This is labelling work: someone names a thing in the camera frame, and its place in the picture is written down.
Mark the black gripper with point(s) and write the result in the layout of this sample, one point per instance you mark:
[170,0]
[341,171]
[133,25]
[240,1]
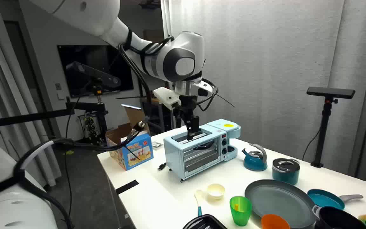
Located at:
[187,105]

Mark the small white bowl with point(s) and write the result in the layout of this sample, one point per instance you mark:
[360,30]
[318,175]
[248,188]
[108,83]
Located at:
[215,190]

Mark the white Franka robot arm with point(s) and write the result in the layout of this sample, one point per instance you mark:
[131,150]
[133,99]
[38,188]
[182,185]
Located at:
[85,12]

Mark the light blue toaster oven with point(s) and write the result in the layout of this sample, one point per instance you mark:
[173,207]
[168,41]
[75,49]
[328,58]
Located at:
[199,153]

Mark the wooden side desk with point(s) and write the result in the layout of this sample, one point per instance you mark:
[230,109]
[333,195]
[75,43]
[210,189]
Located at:
[163,114]

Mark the small white flat item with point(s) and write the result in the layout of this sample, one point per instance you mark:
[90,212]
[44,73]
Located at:
[156,143]

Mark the black toaster plug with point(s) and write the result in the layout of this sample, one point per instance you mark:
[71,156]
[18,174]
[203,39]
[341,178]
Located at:
[161,165]

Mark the blue printed carton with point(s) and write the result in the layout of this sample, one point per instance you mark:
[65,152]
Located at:
[137,152]

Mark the blue toy kettle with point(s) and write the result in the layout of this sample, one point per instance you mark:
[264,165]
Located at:
[254,160]

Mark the brown cardboard box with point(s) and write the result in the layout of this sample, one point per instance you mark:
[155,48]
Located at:
[114,141]

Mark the black tape strip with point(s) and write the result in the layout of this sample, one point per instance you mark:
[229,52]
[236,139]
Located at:
[127,187]

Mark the green plastic cup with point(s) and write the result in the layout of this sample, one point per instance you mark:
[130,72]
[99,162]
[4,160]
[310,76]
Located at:
[240,211]

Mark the teal pot with lid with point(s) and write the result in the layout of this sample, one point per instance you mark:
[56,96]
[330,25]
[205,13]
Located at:
[285,171]

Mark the large teal frying pan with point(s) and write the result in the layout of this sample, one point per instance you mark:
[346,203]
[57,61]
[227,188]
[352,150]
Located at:
[278,201]

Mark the orange plastic cup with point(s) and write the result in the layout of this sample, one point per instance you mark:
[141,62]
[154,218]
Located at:
[274,221]

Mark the black horizontal mounting pole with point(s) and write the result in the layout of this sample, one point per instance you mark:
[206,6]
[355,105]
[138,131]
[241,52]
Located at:
[25,117]

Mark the black pot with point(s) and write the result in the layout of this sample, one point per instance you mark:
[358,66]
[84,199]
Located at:
[337,218]

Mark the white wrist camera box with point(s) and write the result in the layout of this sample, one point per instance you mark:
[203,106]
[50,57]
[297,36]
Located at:
[165,96]

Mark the dark wall monitor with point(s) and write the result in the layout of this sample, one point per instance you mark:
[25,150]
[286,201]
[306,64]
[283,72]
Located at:
[114,63]

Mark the black camera stand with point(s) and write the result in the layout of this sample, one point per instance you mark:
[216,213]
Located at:
[324,122]

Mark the wall light switch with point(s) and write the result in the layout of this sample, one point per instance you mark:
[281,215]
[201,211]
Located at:
[57,85]

